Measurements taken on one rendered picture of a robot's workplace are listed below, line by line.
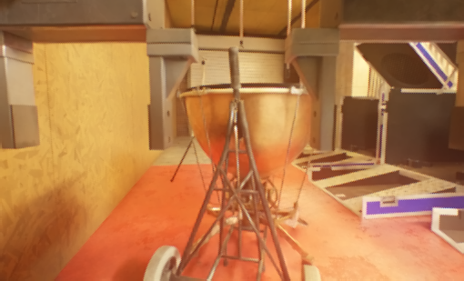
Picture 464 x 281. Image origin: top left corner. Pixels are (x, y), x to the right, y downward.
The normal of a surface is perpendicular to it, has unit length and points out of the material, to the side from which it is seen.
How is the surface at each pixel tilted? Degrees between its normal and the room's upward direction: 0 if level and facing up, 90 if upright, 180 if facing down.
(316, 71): 90
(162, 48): 90
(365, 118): 90
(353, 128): 90
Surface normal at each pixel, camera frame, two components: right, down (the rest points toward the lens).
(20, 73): 1.00, 0.00
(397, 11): -0.02, 0.10
